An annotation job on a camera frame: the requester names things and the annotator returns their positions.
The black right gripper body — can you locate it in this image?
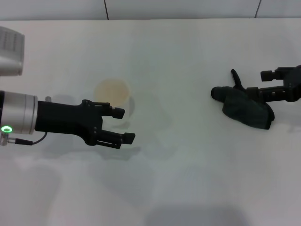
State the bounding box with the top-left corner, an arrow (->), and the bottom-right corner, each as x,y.
283,65 -> 301,103

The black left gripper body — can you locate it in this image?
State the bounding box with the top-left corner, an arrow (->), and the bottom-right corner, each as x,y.
34,99 -> 104,146

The white paper cup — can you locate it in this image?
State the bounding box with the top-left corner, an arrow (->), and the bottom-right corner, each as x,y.
94,79 -> 136,129

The dark blue rag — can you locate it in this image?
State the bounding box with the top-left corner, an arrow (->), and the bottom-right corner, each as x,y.
210,68 -> 276,130

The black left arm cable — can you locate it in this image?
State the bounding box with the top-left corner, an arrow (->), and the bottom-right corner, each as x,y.
0,132 -> 49,147

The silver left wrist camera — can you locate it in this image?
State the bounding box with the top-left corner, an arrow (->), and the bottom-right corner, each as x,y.
0,26 -> 25,77

